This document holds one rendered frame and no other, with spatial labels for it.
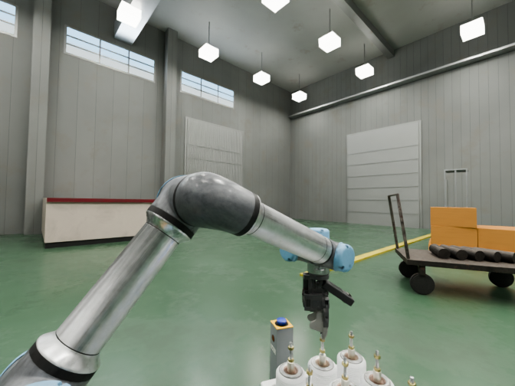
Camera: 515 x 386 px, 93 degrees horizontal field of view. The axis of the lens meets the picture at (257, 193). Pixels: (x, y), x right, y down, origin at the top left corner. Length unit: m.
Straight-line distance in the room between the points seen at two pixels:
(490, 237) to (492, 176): 4.47
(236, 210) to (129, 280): 0.24
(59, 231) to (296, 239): 4.84
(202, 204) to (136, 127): 7.86
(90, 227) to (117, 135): 3.56
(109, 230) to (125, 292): 4.77
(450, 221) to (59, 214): 6.27
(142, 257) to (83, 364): 0.19
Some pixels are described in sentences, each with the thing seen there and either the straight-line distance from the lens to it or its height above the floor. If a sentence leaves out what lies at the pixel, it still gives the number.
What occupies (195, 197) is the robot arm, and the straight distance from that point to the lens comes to 0.46.
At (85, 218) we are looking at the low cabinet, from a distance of 5.22.
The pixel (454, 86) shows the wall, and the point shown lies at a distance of 9.94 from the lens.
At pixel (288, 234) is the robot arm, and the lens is 0.55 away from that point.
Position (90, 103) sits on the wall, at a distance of 8.18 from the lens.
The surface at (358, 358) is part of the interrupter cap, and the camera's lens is 1.09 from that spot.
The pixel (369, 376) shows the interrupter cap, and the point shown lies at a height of 0.25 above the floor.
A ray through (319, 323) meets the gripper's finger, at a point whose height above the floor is 0.40.
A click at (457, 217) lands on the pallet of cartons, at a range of 4.88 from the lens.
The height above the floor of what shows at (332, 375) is 0.24.
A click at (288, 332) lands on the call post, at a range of 1.09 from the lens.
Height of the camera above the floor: 0.80
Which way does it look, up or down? 2 degrees up
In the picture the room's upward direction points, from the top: 1 degrees clockwise
